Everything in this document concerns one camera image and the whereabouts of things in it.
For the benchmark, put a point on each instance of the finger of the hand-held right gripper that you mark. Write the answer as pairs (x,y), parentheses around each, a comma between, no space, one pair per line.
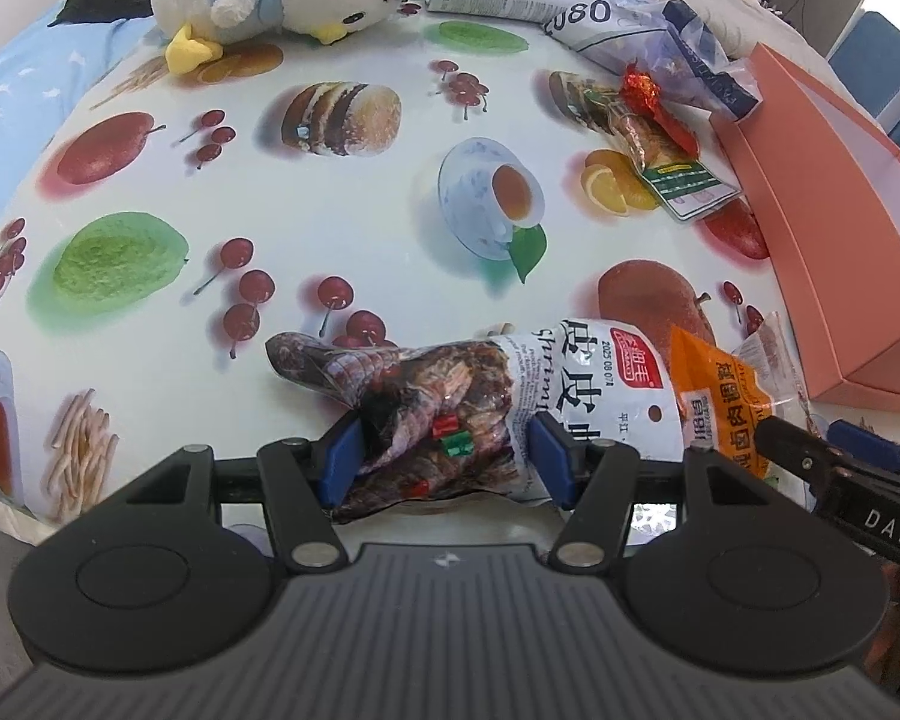
(870,444)
(795,444)

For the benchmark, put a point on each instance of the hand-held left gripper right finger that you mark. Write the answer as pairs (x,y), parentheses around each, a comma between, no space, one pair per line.
(552,463)

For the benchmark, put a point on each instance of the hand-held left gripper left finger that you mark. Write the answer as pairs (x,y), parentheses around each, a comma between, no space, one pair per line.
(340,461)

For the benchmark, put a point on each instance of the orange seasoning packet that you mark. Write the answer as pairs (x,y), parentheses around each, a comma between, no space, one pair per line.
(716,390)

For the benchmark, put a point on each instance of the dried shrimp snack packet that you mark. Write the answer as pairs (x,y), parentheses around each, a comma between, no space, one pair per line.
(450,397)

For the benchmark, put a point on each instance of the pink cardboard box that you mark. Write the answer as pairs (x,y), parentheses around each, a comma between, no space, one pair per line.
(832,240)

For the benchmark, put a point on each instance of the clear plastic snack packet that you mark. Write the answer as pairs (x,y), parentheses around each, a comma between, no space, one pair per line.
(776,367)

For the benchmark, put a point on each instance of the fruit print plastic cloth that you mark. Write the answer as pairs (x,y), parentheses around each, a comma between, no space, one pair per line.
(345,202)

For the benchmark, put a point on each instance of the green label snack packet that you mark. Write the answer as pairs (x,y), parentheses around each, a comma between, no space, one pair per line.
(675,165)

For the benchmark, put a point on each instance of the blue chair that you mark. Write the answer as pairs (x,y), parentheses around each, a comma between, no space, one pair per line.
(874,60)

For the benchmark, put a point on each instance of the red foil candy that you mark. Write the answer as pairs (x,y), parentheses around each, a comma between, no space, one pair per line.
(640,88)

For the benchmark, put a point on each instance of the clear blue plastic bag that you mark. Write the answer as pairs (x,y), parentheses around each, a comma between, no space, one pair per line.
(682,52)

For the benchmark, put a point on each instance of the white tube packet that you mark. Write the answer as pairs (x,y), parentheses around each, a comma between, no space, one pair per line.
(525,4)

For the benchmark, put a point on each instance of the blue star bedsheet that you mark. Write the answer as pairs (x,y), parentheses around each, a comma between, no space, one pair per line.
(37,105)

